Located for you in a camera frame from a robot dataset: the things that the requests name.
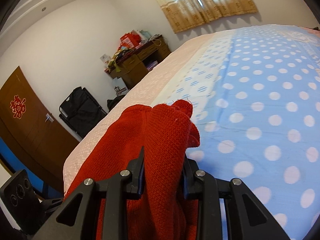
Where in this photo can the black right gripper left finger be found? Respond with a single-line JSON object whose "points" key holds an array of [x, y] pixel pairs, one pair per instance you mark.
{"points": [[97, 206]]}

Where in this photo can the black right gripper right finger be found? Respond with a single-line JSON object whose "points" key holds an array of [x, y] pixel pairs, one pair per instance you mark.
{"points": [[229, 205]]}

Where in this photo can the red knitted sweater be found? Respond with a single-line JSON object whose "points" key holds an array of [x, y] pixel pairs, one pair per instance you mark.
{"points": [[162, 133]]}

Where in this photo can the black device with round dials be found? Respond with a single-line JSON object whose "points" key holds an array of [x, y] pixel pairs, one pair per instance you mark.
{"points": [[23, 204]]}

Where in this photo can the brown wooden door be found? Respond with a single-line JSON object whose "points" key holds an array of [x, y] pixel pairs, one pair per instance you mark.
{"points": [[38, 140]]}

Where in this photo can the white paper shopping bag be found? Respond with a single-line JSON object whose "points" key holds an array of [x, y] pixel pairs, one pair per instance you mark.
{"points": [[119, 86]]}

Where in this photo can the blue pink polka-dot bedspread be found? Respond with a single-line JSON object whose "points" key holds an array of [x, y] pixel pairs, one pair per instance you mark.
{"points": [[255, 96]]}

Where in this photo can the dark brown wooden desk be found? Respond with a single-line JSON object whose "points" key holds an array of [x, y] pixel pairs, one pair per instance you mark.
{"points": [[132, 65]]}

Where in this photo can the red gift bag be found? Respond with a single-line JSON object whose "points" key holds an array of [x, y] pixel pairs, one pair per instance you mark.
{"points": [[130, 40]]}

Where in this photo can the beige patterned window curtain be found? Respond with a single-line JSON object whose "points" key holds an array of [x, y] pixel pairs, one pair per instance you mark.
{"points": [[183, 15]]}

